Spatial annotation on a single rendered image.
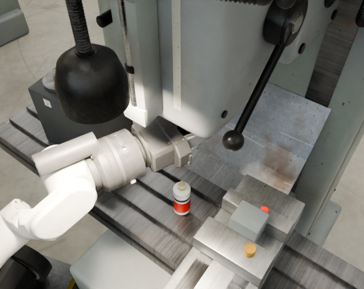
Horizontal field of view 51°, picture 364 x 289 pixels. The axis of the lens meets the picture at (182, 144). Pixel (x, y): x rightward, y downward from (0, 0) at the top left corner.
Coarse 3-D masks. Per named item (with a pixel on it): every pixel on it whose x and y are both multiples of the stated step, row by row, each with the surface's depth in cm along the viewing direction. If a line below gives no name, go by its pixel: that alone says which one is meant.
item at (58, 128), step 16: (48, 80) 93; (32, 96) 94; (48, 96) 91; (48, 112) 95; (48, 128) 101; (64, 128) 97; (80, 128) 92; (96, 128) 88; (112, 128) 92; (128, 128) 100
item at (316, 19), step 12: (312, 0) 53; (324, 0) 58; (336, 0) 64; (312, 12) 56; (324, 12) 61; (336, 12) 66; (312, 24) 59; (324, 24) 65; (300, 36) 57; (312, 36) 62; (288, 48) 58; (300, 48) 59; (288, 60) 59
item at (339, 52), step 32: (352, 0) 73; (320, 32) 82; (352, 32) 77; (288, 64) 92; (320, 64) 86; (352, 64) 82; (320, 96) 91; (352, 96) 86; (352, 128) 92; (320, 160) 104; (320, 192) 112
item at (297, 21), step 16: (304, 0) 47; (272, 16) 46; (288, 16) 46; (304, 16) 50; (272, 32) 47; (288, 32) 48; (272, 64) 49; (256, 96) 50; (240, 128) 51; (224, 144) 51; (240, 144) 50
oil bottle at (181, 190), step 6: (174, 186) 86; (180, 186) 84; (186, 186) 85; (174, 192) 85; (180, 192) 84; (186, 192) 84; (174, 198) 86; (180, 198) 85; (186, 198) 85; (174, 204) 88; (180, 204) 87; (186, 204) 87; (174, 210) 91; (180, 210) 89; (186, 210) 89
